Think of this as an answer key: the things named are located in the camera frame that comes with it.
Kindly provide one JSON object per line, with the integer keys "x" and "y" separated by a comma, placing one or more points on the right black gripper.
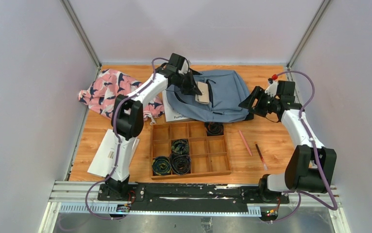
{"x": 259, "y": 93}

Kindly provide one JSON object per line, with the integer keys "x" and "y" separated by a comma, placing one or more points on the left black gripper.
{"x": 186, "y": 80}

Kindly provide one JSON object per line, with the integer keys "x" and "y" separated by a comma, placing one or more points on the blue grey backpack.
{"x": 226, "y": 91}

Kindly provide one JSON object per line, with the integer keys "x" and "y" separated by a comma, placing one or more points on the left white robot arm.
{"x": 127, "y": 117}

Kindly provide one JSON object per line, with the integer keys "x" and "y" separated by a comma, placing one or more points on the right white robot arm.
{"x": 312, "y": 164}

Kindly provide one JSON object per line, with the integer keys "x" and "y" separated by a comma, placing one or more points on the white furniture book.
{"x": 170, "y": 114}

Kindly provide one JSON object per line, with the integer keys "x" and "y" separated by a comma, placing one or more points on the pink pen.
{"x": 245, "y": 143}

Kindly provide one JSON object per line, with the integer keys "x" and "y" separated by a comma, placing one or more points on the rolled black belt top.
{"x": 214, "y": 128}

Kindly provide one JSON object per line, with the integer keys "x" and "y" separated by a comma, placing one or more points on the rolled green belt middle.
{"x": 180, "y": 146}

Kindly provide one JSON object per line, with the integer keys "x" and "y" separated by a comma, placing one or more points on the dark red pen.
{"x": 261, "y": 157}

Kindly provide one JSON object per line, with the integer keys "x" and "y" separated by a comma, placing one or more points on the wooden compartment tray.
{"x": 209, "y": 154}

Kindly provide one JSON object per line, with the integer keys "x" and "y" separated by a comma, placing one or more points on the rolled dark belt bottom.
{"x": 180, "y": 164}

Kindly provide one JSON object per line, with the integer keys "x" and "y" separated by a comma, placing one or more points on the rolled green belt bottom-left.
{"x": 161, "y": 166}

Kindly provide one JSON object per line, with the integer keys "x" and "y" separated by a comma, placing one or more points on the pink patterned cloth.
{"x": 100, "y": 96}

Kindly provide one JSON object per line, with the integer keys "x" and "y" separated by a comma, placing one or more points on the white paper booklet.
{"x": 113, "y": 158}

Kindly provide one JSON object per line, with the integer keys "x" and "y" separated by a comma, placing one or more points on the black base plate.
{"x": 192, "y": 197}

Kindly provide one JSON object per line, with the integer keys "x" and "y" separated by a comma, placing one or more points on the aluminium rail frame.
{"x": 81, "y": 197}

